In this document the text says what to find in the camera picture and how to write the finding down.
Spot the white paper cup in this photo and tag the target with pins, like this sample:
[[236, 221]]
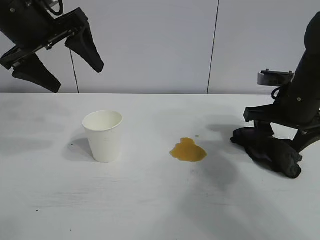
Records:
[[105, 142]]

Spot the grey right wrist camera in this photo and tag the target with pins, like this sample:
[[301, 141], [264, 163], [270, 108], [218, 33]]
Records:
[[272, 78]]

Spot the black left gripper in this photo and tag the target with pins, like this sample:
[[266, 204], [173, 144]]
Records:
[[25, 22]]

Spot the purple and black cloth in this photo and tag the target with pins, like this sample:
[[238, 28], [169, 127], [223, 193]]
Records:
[[275, 156]]

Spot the brown liquid spill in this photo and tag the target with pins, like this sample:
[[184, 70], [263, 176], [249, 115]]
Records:
[[187, 152]]

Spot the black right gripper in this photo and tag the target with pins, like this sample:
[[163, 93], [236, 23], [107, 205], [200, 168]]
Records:
[[300, 107]]

